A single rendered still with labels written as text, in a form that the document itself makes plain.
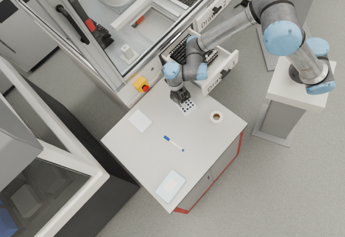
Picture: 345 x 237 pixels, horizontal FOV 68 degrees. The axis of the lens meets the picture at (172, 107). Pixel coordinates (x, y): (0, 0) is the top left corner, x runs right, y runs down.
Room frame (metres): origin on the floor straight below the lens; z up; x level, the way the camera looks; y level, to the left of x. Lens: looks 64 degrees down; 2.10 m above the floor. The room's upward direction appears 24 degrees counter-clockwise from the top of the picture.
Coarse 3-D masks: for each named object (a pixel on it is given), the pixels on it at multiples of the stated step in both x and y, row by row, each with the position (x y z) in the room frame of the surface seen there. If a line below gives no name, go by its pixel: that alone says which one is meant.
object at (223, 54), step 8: (184, 32) 1.02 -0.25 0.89; (192, 32) 1.00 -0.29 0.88; (176, 40) 0.99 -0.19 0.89; (184, 40) 1.01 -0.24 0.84; (168, 48) 0.96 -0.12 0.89; (216, 48) 0.83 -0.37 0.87; (168, 56) 0.95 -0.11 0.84; (224, 56) 0.78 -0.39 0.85; (216, 64) 0.76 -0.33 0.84; (208, 72) 0.73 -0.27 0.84; (200, 80) 0.71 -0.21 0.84; (200, 88) 0.65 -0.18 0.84
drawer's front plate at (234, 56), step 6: (234, 54) 0.71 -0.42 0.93; (228, 60) 0.69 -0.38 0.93; (234, 60) 0.71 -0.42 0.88; (222, 66) 0.68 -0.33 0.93; (228, 66) 0.69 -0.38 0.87; (216, 72) 0.66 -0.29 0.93; (210, 78) 0.64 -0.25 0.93; (216, 78) 0.65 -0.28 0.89; (204, 84) 0.62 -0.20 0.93; (210, 84) 0.63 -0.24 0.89; (216, 84) 0.65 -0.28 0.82; (204, 90) 0.61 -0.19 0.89; (210, 90) 0.63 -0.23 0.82; (204, 96) 0.61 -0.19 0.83
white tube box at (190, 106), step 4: (172, 100) 0.68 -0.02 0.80; (188, 100) 0.65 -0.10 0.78; (176, 104) 0.65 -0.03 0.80; (188, 104) 0.62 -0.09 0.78; (192, 104) 0.61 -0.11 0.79; (180, 108) 0.61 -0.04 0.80; (184, 108) 0.60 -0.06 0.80; (188, 108) 0.59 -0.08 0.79; (192, 108) 0.59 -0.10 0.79; (184, 112) 0.58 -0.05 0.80; (188, 112) 0.58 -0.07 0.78
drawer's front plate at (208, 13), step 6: (216, 0) 1.11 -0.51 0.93; (222, 0) 1.12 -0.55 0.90; (210, 6) 1.09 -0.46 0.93; (216, 6) 1.10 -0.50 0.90; (222, 6) 1.12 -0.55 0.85; (204, 12) 1.06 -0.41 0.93; (210, 12) 1.07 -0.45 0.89; (198, 18) 1.04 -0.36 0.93; (204, 18) 1.05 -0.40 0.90; (210, 18) 1.07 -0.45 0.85; (198, 24) 1.03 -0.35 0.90; (198, 30) 1.03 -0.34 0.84
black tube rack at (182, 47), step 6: (186, 36) 0.98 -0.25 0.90; (180, 42) 0.96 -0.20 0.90; (174, 48) 0.94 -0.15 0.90; (180, 48) 0.92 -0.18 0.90; (174, 54) 0.90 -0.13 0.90; (180, 54) 0.90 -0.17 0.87; (204, 54) 0.81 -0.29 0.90; (210, 54) 0.79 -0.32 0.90; (174, 60) 0.89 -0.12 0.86; (180, 60) 0.84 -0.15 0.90; (204, 60) 0.77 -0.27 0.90
